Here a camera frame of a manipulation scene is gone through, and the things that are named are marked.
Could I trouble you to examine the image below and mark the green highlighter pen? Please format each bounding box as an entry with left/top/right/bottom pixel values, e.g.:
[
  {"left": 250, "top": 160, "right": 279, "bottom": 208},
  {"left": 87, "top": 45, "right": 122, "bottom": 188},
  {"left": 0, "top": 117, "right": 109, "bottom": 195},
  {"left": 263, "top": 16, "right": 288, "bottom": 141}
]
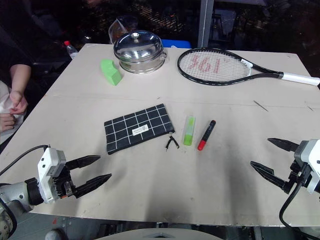
[{"left": 182, "top": 114, "right": 196, "bottom": 147}]

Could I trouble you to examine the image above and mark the beige rounded shape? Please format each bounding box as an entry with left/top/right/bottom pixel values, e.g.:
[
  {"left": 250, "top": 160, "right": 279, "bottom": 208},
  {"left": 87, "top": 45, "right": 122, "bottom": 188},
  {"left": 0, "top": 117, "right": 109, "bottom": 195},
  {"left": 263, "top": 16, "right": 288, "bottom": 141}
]
[{"left": 94, "top": 226, "right": 256, "bottom": 240}]

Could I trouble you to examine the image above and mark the black white tennis racket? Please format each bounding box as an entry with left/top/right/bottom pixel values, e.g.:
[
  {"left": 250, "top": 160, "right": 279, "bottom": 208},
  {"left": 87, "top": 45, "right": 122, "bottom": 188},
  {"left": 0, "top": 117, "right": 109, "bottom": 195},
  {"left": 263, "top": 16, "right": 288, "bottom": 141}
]
[{"left": 177, "top": 47, "right": 320, "bottom": 88}]

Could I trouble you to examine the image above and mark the person's right hand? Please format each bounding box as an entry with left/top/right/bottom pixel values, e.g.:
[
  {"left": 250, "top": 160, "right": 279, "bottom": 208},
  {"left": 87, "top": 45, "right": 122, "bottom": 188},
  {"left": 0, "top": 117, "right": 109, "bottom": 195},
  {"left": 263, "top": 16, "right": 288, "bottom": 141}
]
[{"left": 0, "top": 112, "right": 17, "bottom": 134}]

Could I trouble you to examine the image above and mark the red and black marker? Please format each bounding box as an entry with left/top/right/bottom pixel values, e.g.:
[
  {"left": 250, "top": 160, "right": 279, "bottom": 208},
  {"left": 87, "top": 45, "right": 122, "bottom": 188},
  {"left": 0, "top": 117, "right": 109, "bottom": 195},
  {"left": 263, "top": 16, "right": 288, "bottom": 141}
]
[{"left": 197, "top": 119, "right": 217, "bottom": 152}]

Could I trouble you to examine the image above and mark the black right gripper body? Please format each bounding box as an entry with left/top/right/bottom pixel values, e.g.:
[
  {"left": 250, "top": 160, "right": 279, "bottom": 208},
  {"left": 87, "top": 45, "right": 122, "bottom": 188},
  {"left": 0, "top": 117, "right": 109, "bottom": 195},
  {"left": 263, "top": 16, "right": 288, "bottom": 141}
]
[{"left": 284, "top": 159, "right": 313, "bottom": 194}]

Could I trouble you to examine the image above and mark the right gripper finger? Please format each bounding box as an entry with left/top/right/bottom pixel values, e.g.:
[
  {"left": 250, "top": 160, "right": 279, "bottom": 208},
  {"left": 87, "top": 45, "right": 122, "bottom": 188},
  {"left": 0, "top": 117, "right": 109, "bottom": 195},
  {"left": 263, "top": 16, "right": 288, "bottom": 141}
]
[
  {"left": 250, "top": 160, "right": 291, "bottom": 194},
  {"left": 267, "top": 137, "right": 300, "bottom": 154}
]

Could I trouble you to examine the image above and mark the blue bin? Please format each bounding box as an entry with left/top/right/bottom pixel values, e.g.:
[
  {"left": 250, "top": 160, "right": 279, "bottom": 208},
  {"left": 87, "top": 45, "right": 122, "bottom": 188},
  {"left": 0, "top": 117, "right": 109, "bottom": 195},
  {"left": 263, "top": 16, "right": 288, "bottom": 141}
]
[{"left": 159, "top": 38, "right": 192, "bottom": 50}]

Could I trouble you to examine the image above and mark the white cloth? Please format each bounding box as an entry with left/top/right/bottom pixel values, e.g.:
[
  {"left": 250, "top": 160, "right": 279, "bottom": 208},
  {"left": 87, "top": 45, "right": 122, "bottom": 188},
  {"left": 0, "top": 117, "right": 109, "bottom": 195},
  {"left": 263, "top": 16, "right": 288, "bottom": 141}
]
[{"left": 0, "top": 79, "right": 28, "bottom": 146}]

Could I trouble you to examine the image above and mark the person's left hand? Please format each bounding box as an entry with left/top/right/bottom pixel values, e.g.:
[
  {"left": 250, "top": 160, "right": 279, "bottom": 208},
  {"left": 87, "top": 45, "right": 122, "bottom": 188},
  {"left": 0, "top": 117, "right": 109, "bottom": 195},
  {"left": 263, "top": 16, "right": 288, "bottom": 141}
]
[{"left": 9, "top": 89, "right": 29, "bottom": 115}]

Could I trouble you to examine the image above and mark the green foam block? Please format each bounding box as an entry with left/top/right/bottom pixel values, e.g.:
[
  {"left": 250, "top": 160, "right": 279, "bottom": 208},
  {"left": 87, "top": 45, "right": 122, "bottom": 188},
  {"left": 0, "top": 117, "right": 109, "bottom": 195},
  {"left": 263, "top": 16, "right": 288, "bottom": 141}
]
[{"left": 100, "top": 58, "right": 124, "bottom": 87}]

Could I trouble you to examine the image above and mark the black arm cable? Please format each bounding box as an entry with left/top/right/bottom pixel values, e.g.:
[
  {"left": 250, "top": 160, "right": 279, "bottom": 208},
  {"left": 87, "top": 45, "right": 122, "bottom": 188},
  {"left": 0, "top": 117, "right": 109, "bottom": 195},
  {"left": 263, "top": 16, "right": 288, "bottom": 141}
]
[
  {"left": 278, "top": 174, "right": 310, "bottom": 229},
  {"left": 0, "top": 144, "right": 49, "bottom": 176}
]

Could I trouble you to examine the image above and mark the grey metal pillar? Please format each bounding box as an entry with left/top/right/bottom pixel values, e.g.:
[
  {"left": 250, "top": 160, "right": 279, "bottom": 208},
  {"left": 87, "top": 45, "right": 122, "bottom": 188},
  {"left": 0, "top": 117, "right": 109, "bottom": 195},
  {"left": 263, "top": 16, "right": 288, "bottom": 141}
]
[{"left": 198, "top": 0, "right": 215, "bottom": 49}]

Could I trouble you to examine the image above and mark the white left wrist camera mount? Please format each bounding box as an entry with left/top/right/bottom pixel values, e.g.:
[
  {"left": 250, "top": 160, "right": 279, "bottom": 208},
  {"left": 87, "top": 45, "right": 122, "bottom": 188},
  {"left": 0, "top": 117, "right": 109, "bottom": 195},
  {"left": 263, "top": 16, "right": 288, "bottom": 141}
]
[{"left": 37, "top": 147, "right": 67, "bottom": 205}]

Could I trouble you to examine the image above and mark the stainless steel pot with lid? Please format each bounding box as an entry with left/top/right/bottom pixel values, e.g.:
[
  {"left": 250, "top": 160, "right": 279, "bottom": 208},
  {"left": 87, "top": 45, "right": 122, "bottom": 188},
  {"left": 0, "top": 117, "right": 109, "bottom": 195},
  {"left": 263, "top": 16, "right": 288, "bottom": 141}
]
[{"left": 113, "top": 31, "right": 168, "bottom": 75}]

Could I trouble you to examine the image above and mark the red-capped plastic bottle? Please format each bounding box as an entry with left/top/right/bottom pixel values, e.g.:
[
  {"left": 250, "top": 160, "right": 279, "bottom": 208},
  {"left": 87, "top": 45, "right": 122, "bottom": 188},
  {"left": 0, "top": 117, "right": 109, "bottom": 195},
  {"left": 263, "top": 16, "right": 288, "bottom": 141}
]
[{"left": 63, "top": 40, "right": 79, "bottom": 60}]

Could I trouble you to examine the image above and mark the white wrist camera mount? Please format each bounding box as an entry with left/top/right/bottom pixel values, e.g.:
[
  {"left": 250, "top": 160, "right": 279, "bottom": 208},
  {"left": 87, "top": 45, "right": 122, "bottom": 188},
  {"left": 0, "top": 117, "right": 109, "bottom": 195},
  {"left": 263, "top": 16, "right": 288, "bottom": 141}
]
[
  {"left": 37, "top": 147, "right": 67, "bottom": 205},
  {"left": 293, "top": 139, "right": 320, "bottom": 195}
]

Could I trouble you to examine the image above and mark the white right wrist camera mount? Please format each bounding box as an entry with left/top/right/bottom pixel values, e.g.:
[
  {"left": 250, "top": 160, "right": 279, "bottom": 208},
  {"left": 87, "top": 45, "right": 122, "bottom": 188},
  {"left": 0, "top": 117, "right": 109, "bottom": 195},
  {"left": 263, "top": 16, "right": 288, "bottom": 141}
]
[{"left": 293, "top": 139, "right": 320, "bottom": 195}]

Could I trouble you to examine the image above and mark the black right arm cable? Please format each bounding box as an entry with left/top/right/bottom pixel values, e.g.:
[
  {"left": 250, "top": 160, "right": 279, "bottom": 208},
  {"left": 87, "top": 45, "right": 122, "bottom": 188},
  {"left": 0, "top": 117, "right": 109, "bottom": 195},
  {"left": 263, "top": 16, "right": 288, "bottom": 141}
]
[{"left": 278, "top": 174, "right": 310, "bottom": 229}]

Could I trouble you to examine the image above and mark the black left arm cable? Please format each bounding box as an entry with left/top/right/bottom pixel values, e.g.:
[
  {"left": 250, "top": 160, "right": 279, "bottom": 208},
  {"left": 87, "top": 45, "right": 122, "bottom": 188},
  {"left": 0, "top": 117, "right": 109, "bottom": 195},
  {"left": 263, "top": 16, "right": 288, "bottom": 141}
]
[{"left": 0, "top": 144, "right": 49, "bottom": 176}]

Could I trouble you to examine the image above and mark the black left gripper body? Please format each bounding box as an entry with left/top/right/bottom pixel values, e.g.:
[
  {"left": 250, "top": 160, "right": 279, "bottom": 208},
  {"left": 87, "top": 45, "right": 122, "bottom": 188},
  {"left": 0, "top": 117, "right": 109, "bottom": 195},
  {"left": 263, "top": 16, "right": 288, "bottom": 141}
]
[{"left": 50, "top": 161, "right": 77, "bottom": 201}]

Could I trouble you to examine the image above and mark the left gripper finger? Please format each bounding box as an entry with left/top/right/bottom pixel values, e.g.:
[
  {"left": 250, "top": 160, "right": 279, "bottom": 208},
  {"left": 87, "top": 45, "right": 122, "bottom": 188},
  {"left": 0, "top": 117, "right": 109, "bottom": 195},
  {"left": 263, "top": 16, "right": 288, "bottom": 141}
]
[
  {"left": 73, "top": 173, "right": 113, "bottom": 199},
  {"left": 65, "top": 155, "right": 102, "bottom": 171}
]

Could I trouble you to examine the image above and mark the grey rounded object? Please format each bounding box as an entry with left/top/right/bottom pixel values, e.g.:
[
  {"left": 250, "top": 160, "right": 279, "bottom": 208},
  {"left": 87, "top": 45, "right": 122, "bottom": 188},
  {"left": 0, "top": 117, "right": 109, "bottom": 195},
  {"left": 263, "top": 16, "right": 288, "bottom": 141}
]
[{"left": 44, "top": 228, "right": 68, "bottom": 240}]

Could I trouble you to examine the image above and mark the black grid pencil pouch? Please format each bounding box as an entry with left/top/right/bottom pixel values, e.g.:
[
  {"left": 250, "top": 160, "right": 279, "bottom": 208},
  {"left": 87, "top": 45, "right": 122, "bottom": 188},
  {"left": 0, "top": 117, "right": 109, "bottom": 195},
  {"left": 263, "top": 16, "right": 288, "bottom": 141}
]
[{"left": 103, "top": 103, "right": 181, "bottom": 156}]

